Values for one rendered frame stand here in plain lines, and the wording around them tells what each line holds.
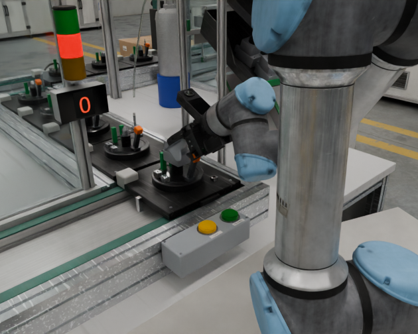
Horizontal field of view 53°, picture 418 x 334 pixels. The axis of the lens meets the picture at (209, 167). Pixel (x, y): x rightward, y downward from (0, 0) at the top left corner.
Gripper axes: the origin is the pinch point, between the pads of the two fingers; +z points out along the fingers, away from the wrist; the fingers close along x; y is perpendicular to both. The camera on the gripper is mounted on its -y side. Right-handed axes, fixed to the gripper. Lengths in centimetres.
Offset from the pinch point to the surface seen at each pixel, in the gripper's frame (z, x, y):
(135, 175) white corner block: 11.1, -8.8, 3.3
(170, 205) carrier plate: -1.4, -9.5, 14.5
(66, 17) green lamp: -12.3, -19.7, -30.7
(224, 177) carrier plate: 0.0, 10.0, 13.6
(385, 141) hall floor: 125, 288, 43
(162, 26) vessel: 52, 53, -59
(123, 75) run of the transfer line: 101, 54, -59
